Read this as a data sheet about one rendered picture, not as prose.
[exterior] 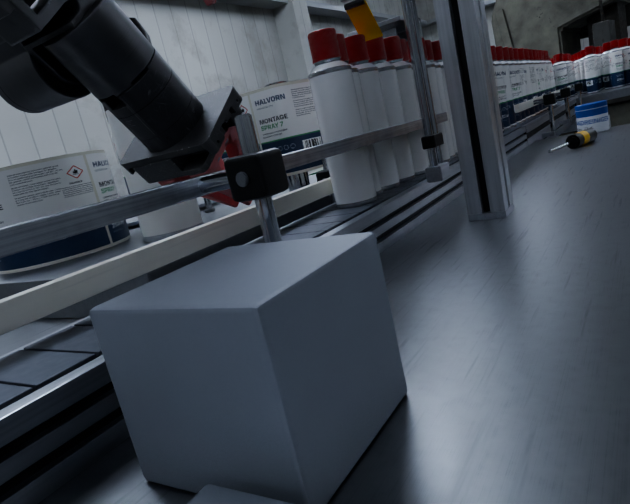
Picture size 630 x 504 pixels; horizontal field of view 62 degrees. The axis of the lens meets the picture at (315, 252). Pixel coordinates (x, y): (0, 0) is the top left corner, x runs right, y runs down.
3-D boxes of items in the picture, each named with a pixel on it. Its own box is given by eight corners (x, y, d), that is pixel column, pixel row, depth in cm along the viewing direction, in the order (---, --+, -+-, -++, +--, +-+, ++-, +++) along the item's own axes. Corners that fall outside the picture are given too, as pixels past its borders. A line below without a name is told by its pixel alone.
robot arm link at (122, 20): (64, 16, 32) (106, -36, 35) (6, 47, 36) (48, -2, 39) (144, 100, 37) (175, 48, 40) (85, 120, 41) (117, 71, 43)
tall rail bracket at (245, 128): (250, 335, 42) (195, 130, 39) (327, 337, 38) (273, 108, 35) (224, 353, 40) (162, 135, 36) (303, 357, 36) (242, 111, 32)
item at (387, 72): (389, 180, 81) (362, 43, 77) (420, 175, 79) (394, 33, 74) (375, 187, 77) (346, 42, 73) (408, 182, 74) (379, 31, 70)
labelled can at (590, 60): (589, 94, 236) (584, 47, 231) (585, 94, 241) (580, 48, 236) (602, 91, 235) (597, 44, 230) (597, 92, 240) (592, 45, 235)
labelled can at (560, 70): (564, 99, 245) (559, 54, 241) (572, 97, 240) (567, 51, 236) (555, 101, 244) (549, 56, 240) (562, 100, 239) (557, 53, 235)
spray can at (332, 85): (386, 197, 65) (352, 23, 61) (360, 207, 61) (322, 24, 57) (354, 200, 69) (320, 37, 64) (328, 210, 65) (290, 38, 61)
